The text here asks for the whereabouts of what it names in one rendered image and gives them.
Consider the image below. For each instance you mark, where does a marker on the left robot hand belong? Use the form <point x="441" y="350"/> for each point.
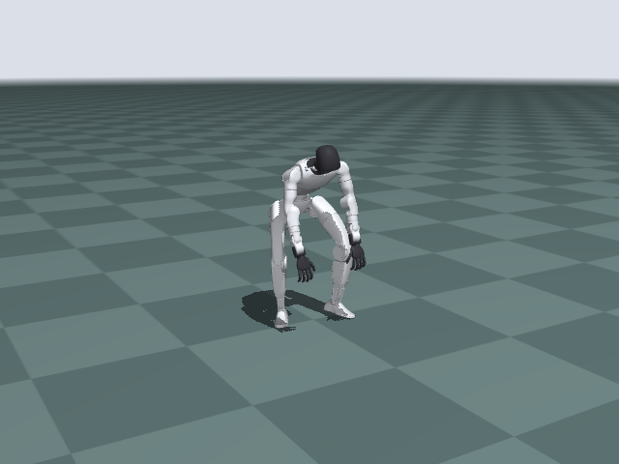
<point x="357" y="254"/>

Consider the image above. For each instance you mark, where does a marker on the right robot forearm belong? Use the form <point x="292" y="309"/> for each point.
<point x="293" y="224"/>

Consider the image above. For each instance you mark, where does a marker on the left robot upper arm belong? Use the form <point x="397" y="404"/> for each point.
<point x="345" y="183"/>

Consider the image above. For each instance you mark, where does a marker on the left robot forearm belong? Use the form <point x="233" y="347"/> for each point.
<point x="352" y="219"/>

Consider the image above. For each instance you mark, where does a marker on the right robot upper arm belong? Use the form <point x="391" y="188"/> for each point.
<point x="290" y="179"/>

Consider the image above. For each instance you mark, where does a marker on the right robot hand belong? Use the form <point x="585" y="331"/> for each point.
<point x="303" y="264"/>

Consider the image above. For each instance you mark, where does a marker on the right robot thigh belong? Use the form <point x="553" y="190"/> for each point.
<point x="278" y="227"/>

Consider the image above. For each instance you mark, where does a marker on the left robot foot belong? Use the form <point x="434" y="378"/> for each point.
<point x="338" y="309"/>

